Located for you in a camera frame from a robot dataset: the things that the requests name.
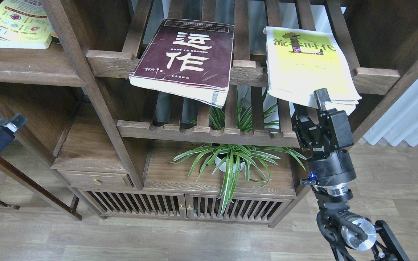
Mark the brass drawer knob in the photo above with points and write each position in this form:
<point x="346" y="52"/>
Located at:
<point x="97" y="182"/>

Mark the white curtain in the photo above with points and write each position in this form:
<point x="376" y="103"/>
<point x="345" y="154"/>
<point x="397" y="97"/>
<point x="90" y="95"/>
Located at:
<point x="399" y="124"/>

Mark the upright book top left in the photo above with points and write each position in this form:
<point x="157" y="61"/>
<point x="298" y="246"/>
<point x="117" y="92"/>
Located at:
<point x="54" y="36"/>

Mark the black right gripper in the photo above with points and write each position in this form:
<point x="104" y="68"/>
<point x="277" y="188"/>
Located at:
<point x="329" y="164"/>

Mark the yellow green cover book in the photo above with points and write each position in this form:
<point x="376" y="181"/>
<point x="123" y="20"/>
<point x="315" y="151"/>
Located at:
<point x="301" y="61"/>

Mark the wooden furniture at left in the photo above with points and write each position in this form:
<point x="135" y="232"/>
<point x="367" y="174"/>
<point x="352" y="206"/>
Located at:
<point x="57" y="206"/>

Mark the green spider plant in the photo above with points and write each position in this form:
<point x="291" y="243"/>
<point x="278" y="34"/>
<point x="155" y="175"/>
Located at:
<point x="254" y="156"/>

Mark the small colourful cover book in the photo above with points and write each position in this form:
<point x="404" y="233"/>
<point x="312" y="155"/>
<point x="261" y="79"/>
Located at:
<point x="24" y="25"/>

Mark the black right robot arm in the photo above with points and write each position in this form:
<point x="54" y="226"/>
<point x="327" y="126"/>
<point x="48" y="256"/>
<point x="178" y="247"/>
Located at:
<point x="345" y="230"/>

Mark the white plant pot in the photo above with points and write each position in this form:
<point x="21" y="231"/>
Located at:
<point x="222" y="161"/>

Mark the maroon book white characters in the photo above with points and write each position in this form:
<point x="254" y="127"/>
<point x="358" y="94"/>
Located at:
<point x="189" y="58"/>

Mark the dark wooden bookshelf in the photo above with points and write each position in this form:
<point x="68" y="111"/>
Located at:
<point x="86" y="121"/>

